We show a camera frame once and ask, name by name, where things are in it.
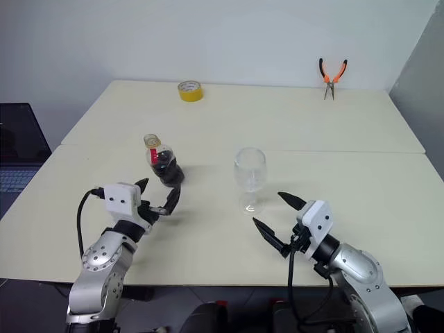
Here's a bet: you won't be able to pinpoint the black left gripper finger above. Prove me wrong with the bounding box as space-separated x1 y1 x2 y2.
133 178 151 196
162 185 184 219

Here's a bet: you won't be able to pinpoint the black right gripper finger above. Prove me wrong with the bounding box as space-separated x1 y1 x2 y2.
277 191 309 212
252 216 289 259

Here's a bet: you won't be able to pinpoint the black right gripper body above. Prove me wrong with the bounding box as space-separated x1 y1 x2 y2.
284 223 313 259

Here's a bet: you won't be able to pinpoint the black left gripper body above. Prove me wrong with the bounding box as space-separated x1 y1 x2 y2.
138 200 167 227

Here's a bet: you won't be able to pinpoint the dark soda bottle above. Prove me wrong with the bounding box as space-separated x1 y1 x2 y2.
142 133 185 189

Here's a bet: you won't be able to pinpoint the clear wine glass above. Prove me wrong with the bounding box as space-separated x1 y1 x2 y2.
232 146 268 216

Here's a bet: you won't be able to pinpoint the dark rounded shape red spot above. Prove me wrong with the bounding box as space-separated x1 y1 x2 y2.
187 300 229 333
271 298 313 333

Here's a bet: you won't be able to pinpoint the yellow tape roll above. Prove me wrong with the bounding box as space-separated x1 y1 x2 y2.
177 79 205 103

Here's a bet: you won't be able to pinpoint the dark laptop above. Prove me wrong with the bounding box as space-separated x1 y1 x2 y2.
0 102 53 222

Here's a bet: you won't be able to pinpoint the black object under table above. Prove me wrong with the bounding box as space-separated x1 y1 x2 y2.
411 303 444 333

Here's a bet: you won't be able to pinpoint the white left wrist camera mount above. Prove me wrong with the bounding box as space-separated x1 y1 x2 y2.
103 182 154 232

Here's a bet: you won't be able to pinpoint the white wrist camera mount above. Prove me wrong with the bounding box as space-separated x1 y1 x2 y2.
103 182 154 232
295 199 334 260

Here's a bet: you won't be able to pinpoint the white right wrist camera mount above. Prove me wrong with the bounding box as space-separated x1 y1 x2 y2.
295 199 334 260

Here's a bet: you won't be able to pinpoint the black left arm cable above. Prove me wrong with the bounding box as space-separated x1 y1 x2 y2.
76 187 105 260

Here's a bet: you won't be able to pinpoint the orange-handled needle-nose pliers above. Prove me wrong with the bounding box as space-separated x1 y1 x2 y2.
318 58 349 101

